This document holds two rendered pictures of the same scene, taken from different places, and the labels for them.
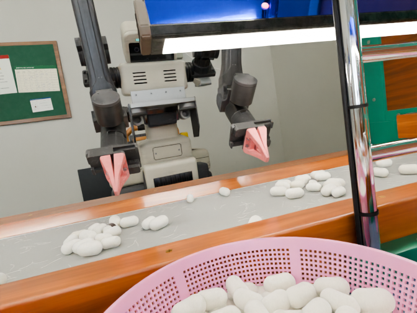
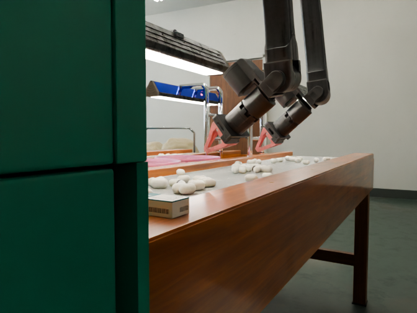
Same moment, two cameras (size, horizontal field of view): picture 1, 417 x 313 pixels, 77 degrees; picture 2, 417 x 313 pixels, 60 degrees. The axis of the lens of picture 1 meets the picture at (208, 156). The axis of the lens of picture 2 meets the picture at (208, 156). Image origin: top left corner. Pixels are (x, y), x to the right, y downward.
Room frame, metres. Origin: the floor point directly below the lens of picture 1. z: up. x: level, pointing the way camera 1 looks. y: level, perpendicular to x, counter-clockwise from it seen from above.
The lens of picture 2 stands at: (1.16, -0.76, 0.86)
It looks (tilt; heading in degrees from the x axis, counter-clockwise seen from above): 3 degrees down; 134
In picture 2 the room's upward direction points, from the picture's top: straight up
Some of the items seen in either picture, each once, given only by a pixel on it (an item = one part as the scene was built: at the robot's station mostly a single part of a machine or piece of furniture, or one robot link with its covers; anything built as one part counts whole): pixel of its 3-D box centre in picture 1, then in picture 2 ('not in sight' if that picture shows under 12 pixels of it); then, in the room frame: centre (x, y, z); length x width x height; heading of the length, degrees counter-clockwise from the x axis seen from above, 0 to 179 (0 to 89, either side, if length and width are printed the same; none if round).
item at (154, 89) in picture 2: not in sight; (187, 94); (-0.28, 0.59, 1.08); 0.62 x 0.08 x 0.07; 103
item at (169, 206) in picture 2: not in sight; (161, 204); (0.82, -0.48, 0.77); 0.06 x 0.04 x 0.02; 13
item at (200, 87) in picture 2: not in sight; (200, 127); (-0.20, 0.62, 0.90); 0.20 x 0.19 x 0.45; 103
